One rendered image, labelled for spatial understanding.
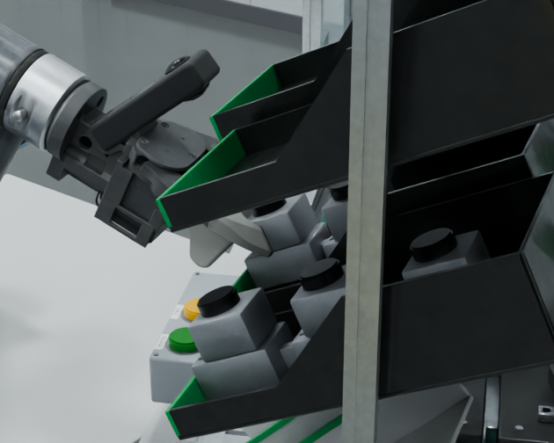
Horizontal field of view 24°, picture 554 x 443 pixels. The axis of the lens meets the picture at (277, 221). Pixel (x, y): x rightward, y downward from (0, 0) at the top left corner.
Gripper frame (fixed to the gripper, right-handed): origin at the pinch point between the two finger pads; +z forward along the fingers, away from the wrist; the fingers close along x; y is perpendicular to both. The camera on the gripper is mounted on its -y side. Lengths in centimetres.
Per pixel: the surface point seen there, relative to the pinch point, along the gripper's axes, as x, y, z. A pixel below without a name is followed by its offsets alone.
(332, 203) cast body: 3.6, -6.0, 3.4
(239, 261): -62, 48, -10
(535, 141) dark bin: 5.1, -19.5, 13.9
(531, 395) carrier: -24.7, 17.4, 28.9
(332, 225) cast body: 4.1, -4.6, 4.3
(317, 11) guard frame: -103, 25, -23
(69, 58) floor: -368, 210, -155
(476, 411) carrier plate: -19.8, 19.4, 24.6
